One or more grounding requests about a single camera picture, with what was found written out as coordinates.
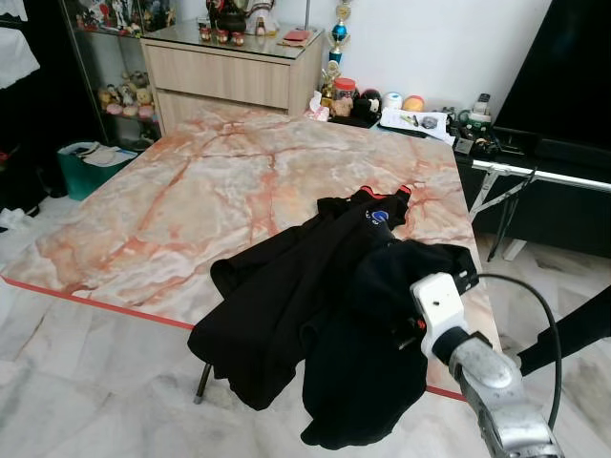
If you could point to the blue gold trophy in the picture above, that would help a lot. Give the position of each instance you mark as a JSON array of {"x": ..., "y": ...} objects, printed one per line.
[{"x": 340, "y": 33}]

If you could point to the white figurine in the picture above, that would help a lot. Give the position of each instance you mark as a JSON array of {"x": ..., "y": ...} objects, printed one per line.
[{"x": 263, "y": 17}]

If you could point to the large black television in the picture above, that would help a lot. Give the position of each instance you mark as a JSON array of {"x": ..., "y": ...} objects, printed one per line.
[{"x": 563, "y": 67}]

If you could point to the white hanging cloth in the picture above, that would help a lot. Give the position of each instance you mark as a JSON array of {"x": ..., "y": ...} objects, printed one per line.
[{"x": 14, "y": 57}]

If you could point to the wooden sideboard glass top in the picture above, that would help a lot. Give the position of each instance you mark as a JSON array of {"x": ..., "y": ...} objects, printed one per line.
[{"x": 229, "y": 81}]

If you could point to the white paper stack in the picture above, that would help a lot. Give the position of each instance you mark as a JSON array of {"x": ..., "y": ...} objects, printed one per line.
[{"x": 415, "y": 121}]

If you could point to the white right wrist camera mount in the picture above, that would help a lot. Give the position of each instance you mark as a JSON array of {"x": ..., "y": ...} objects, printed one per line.
[{"x": 439, "y": 305}]

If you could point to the silver metal clothes rack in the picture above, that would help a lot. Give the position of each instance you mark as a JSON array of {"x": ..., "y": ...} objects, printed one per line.
[{"x": 554, "y": 176}]

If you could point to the green storage bin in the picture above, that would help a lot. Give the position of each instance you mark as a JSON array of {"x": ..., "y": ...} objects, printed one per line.
[{"x": 81, "y": 176}]

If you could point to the clear bottle black cap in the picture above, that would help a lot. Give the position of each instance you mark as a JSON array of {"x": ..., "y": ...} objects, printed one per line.
[{"x": 481, "y": 110}]

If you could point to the glass display shelf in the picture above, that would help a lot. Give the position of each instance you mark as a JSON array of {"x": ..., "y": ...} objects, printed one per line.
[{"x": 91, "y": 67}]

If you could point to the black television console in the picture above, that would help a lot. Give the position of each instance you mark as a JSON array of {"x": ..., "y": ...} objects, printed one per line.
[{"x": 563, "y": 219}]

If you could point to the black plush toy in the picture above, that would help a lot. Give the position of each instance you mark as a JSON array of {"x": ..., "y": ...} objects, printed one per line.
[{"x": 368, "y": 105}]

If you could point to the jar with red lid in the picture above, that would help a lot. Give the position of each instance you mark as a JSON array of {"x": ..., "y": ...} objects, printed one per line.
[{"x": 344, "y": 100}]

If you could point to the black garment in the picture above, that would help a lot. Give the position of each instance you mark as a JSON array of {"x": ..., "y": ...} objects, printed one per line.
[{"x": 363, "y": 382}]

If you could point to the pink white tissue pack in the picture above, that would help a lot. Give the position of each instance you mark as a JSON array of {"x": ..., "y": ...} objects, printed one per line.
[{"x": 317, "y": 110}]

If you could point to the long black object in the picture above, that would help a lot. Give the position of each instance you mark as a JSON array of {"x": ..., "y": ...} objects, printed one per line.
[{"x": 573, "y": 329}]

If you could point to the red tray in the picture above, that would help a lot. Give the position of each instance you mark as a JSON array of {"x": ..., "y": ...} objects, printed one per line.
[{"x": 297, "y": 36}]

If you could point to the black jacket red trim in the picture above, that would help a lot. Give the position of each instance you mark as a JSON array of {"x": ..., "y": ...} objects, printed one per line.
[{"x": 286, "y": 277}]

